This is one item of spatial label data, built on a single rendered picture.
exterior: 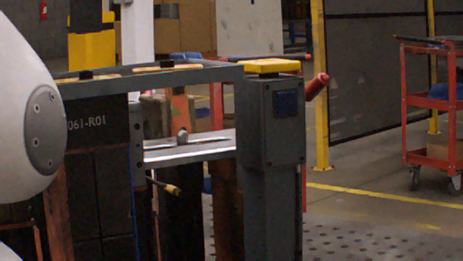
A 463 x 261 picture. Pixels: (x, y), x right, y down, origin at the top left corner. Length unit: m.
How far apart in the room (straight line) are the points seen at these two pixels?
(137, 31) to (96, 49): 3.16
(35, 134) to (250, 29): 11.00
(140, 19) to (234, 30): 6.50
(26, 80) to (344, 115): 5.40
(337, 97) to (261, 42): 5.72
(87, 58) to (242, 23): 3.74
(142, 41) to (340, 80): 1.45
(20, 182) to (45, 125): 0.05
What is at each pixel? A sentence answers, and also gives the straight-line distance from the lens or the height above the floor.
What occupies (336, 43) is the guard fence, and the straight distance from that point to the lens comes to 5.88.
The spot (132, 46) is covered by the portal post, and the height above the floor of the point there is 0.92.
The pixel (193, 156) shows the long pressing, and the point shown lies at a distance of 1.31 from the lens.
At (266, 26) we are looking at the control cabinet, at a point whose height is 0.70.
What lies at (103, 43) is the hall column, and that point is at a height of 0.77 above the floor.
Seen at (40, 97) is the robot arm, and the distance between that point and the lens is 0.63.
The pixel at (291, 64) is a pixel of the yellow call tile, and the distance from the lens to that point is 1.06.
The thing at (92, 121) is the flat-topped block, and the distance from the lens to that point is 0.93.
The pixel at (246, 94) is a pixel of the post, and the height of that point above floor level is 1.12.
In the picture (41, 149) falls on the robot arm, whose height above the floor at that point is 1.15.
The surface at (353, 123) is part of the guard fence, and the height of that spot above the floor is 0.26.
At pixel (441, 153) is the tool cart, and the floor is 0.26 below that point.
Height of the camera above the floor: 1.26
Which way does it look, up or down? 10 degrees down
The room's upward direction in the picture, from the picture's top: 2 degrees counter-clockwise
